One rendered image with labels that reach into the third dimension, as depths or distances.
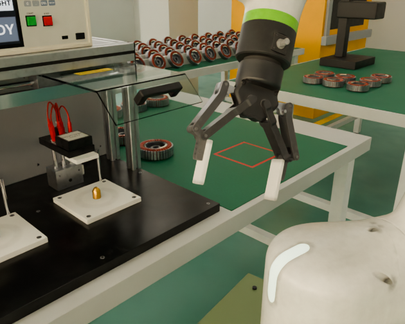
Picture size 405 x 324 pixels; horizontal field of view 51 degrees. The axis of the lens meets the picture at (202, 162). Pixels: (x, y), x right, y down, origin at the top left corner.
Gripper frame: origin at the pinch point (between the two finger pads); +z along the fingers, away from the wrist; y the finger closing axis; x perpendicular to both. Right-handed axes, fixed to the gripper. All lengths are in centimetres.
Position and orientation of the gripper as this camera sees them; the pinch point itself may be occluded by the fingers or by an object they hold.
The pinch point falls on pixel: (236, 185)
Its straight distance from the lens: 68.6
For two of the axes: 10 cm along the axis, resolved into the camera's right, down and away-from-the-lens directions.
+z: -2.1, 9.8, -0.7
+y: 8.9, 2.2, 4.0
